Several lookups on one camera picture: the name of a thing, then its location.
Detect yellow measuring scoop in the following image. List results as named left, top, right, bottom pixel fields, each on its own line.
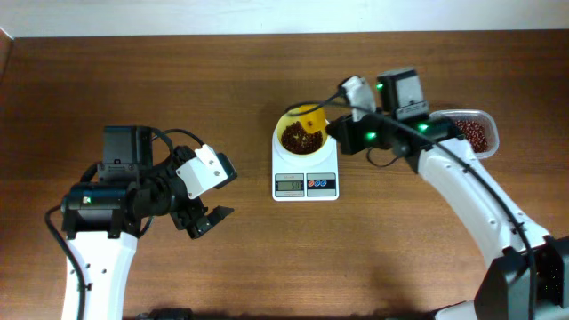
left=298, top=104, right=326, bottom=133

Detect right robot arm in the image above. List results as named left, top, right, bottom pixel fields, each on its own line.
left=326, top=68, right=568, bottom=319

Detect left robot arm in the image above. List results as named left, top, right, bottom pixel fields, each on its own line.
left=54, top=126, right=237, bottom=319

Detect yellow plastic bowl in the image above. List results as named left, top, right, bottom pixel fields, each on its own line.
left=276, top=107, right=328, bottom=156

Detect white digital kitchen scale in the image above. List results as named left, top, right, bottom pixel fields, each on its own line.
left=271, top=129, right=340, bottom=202

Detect red beans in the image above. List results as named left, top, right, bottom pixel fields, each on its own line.
left=280, top=120, right=489, bottom=155

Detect clear plastic container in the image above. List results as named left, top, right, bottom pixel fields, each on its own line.
left=429, top=109, right=500, bottom=159

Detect right black cable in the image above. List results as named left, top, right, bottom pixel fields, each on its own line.
left=284, top=88, right=539, bottom=320

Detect black cable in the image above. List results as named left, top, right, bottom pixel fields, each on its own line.
left=44, top=127, right=205, bottom=320
left=284, top=88, right=539, bottom=320

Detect left black cable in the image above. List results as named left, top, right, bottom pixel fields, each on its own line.
left=44, top=127, right=205, bottom=320

